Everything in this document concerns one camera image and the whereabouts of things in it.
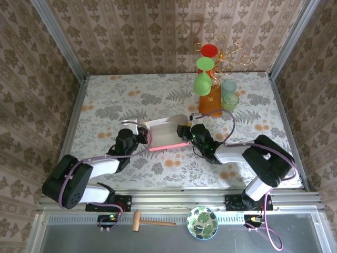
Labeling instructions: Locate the red plastic wine glass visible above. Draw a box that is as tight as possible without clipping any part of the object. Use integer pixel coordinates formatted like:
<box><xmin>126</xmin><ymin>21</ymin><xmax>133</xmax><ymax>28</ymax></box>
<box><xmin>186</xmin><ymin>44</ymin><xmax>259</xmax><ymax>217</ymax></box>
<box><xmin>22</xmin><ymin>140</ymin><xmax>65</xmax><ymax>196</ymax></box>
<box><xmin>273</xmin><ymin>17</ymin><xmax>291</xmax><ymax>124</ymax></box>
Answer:
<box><xmin>197</xmin><ymin>44</ymin><xmax>219</xmax><ymax>76</ymax></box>

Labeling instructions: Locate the aluminium frame post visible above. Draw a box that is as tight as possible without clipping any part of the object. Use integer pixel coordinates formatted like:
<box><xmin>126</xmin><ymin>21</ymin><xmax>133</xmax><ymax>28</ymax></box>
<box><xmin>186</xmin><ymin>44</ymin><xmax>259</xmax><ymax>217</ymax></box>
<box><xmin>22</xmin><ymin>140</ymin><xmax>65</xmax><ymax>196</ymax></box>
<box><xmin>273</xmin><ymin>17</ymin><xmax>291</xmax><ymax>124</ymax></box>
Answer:
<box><xmin>267</xmin><ymin>0</ymin><xmax>316</xmax><ymax>80</ymax></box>
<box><xmin>30</xmin><ymin>0</ymin><xmax>88</xmax><ymax>81</ymax></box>

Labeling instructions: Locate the small black controller board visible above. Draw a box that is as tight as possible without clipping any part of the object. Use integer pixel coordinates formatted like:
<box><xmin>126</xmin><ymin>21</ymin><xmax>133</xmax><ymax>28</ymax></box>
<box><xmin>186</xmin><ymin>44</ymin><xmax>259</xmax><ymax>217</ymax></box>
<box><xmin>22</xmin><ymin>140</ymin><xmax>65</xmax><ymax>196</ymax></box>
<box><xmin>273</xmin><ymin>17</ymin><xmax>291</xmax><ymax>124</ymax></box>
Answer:
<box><xmin>97</xmin><ymin>213</ymin><xmax>120</xmax><ymax>229</ymax></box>
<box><xmin>243</xmin><ymin>213</ymin><xmax>265</xmax><ymax>229</ymax></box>

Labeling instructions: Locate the aluminium table side rail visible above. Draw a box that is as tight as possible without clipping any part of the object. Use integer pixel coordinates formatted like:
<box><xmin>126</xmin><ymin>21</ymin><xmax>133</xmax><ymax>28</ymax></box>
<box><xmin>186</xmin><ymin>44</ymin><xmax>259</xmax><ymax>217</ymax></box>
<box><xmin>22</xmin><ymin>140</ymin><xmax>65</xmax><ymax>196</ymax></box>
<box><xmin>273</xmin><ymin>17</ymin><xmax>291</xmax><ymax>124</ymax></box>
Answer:
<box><xmin>59</xmin><ymin>76</ymin><xmax>89</xmax><ymax>161</ymax></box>
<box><xmin>268</xmin><ymin>73</ymin><xmax>311</xmax><ymax>192</ymax></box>

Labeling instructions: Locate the wooden mallet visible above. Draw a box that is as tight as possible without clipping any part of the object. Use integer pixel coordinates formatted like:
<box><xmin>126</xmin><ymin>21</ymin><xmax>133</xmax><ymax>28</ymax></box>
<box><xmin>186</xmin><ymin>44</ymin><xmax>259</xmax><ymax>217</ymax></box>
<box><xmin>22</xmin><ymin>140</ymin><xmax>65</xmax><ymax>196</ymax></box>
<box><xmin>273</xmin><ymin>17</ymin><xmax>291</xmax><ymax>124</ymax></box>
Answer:
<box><xmin>132</xmin><ymin>210</ymin><xmax>176</xmax><ymax>232</ymax></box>

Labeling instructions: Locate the aluminium base beam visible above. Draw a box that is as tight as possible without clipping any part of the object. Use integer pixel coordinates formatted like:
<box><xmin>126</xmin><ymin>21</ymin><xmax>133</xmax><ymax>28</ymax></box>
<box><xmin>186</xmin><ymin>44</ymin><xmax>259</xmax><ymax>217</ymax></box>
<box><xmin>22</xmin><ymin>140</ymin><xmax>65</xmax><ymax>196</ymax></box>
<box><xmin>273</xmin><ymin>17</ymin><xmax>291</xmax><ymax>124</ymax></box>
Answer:
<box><xmin>36</xmin><ymin>187</ymin><xmax>325</xmax><ymax>213</ymax></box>

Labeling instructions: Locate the leaf pattern bowl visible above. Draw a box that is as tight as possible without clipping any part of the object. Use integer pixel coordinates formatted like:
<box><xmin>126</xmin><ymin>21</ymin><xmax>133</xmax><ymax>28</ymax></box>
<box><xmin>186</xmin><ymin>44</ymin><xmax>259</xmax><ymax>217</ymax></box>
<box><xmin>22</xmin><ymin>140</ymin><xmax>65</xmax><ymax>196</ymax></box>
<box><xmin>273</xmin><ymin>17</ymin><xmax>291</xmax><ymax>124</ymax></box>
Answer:
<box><xmin>186</xmin><ymin>206</ymin><xmax>219</xmax><ymax>240</ymax></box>

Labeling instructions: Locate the green plastic tumbler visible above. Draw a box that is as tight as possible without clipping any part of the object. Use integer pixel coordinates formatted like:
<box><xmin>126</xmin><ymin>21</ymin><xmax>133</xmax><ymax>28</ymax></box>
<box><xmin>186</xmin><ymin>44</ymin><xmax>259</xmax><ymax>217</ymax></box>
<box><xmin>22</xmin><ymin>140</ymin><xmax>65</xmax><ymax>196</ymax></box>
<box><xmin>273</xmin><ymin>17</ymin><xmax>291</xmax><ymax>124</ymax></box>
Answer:
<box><xmin>222</xmin><ymin>92</ymin><xmax>240</xmax><ymax>112</ymax></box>

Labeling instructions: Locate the gold wire rack wooden base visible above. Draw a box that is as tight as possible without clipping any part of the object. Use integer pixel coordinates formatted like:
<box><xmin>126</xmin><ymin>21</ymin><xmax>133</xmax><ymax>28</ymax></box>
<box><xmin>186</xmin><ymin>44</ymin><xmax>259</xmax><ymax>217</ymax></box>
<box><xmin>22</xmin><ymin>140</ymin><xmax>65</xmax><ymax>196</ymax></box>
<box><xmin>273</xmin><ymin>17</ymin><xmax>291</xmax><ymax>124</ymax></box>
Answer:
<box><xmin>194</xmin><ymin>33</ymin><xmax>251</xmax><ymax>118</ymax></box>

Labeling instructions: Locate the floral table cover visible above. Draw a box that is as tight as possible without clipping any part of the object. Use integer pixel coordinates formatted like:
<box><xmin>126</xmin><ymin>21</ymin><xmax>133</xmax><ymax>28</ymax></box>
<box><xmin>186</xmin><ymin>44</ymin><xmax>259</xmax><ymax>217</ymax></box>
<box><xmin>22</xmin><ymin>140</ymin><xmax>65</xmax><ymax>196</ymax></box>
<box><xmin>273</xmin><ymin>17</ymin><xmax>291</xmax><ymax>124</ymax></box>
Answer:
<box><xmin>59</xmin><ymin>72</ymin><xmax>303</xmax><ymax>189</ymax></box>

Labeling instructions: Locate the grey slotted cable duct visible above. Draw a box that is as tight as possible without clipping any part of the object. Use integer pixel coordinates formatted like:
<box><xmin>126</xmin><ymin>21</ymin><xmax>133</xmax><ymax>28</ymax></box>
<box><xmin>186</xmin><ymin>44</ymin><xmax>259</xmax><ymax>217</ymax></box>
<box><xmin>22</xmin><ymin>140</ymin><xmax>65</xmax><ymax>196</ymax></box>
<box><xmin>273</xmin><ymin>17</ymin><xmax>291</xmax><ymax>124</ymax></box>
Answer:
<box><xmin>47</xmin><ymin>213</ymin><xmax>247</xmax><ymax>225</ymax></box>

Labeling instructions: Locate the pink paper box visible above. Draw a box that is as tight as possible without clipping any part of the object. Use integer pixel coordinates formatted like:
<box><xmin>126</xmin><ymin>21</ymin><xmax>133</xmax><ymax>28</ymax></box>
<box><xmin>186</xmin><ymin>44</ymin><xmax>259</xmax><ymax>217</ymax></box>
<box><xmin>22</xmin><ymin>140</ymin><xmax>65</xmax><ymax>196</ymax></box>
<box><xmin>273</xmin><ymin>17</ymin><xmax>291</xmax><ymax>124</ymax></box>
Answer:
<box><xmin>143</xmin><ymin>114</ymin><xmax>191</xmax><ymax>152</ymax></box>

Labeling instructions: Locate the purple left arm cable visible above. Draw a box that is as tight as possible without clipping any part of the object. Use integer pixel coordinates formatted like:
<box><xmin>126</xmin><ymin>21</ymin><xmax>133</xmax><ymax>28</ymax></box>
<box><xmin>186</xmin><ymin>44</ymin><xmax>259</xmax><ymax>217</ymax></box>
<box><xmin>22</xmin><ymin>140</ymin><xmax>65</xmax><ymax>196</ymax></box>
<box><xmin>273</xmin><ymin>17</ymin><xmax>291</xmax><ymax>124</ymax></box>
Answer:
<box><xmin>58</xmin><ymin>120</ymin><xmax>153</xmax><ymax>231</ymax></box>

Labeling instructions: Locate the green plastic wine glass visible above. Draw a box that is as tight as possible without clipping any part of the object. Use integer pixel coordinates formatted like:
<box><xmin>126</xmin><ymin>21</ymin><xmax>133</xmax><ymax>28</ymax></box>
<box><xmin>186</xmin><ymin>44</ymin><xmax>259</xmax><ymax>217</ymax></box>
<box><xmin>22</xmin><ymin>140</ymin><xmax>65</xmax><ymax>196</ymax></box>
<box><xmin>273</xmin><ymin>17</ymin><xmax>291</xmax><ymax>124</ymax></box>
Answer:
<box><xmin>193</xmin><ymin>57</ymin><xmax>214</xmax><ymax>97</ymax></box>

